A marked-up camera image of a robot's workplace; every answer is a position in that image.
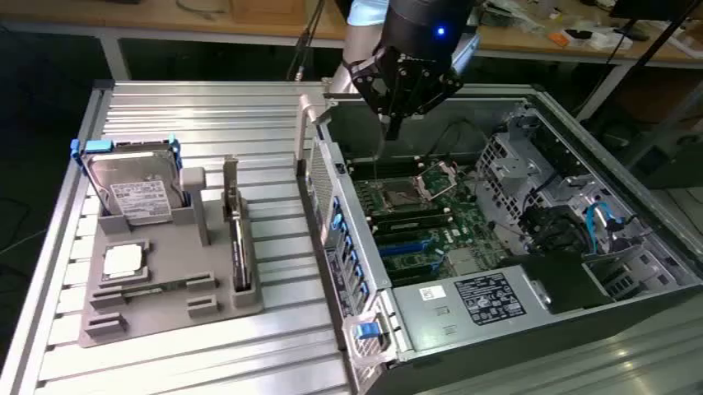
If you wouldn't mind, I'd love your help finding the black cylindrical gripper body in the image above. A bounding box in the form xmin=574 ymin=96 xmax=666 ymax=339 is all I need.
xmin=381 ymin=0 xmax=481 ymax=65

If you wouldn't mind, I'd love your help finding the black graphics card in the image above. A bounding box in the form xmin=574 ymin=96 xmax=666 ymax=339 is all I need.
xmin=222 ymin=156 xmax=255 ymax=294

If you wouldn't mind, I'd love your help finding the long blue expansion slot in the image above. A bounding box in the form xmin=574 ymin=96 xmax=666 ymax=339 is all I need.
xmin=378 ymin=239 xmax=442 ymax=257

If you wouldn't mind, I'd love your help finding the metal socket cover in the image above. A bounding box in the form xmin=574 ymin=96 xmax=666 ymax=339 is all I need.
xmin=415 ymin=161 xmax=462 ymax=198

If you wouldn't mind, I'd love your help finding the metal disk bay cage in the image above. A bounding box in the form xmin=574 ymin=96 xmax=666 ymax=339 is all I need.
xmin=474 ymin=130 xmax=551 ymax=209

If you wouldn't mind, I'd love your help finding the cluttered wooden desk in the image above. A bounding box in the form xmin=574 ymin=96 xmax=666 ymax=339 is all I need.
xmin=470 ymin=0 xmax=703 ymax=120

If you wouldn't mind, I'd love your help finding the CPU socket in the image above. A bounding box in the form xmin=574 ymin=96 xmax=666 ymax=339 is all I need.
xmin=381 ymin=179 xmax=421 ymax=207

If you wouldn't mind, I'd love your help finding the black installed RAM stick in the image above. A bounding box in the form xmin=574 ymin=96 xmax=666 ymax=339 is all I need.
xmin=371 ymin=207 xmax=453 ymax=232

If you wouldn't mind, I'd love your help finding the green motherboard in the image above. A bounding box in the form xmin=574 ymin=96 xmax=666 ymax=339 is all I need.
xmin=351 ymin=159 xmax=530 ymax=289

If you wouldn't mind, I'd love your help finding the open black PC case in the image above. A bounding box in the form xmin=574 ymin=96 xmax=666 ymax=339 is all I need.
xmin=297 ymin=84 xmax=703 ymax=395

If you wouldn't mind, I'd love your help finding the black slanted pole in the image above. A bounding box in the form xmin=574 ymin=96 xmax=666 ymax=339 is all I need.
xmin=606 ymin=0 xmax=683 ymax=67

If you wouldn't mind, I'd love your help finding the silver chipset heatsink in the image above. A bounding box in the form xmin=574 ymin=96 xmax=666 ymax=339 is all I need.
xmin=446 ymin=248 xmax=481 ymax=276

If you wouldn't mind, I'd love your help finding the hard disk with blue carrier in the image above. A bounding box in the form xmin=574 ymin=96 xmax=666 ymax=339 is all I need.
xmin=70 ymin=132 xmax=190 ymax=228

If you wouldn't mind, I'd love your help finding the grey power supply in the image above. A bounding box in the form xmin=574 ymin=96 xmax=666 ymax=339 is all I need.
xmin=391 ymin=265 xmax=551 ymax=351

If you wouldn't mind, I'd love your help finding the clear clamp with blue latch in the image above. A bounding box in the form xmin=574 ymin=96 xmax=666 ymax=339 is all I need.
xmin=339 ymin=311 xmax=395 ymax=364

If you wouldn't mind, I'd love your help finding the silver CPU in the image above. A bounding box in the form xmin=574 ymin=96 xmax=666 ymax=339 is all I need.
xmin=103 ymin=245 xmax=151 ymax=280

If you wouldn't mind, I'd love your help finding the grey printed parts rack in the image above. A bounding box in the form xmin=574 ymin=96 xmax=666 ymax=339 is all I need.
xmin=78 ymin=155 xmax=266 ymax=349

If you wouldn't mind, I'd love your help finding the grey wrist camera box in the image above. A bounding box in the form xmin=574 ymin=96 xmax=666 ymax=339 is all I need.
xmin=449 ymin=30 xmax=483 ymax=80

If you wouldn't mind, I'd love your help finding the black wire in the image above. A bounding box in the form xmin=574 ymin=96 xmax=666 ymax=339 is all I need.
xmin=430 ymin=118 xmax=486 ymax=162

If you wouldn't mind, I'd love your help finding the grey corner clamp bracket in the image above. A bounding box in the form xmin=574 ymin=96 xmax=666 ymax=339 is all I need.
xmin=295 ymin=93 xmax=333 ymax=166

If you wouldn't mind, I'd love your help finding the black hanging cable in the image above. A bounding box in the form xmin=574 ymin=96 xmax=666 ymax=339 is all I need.
xmin=287 ymin=0 xmax=327 ymax=82

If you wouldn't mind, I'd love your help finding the blue wire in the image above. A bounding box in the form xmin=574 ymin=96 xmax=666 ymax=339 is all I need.
xmin=582 ymin=196 xmax=613 ymax=257

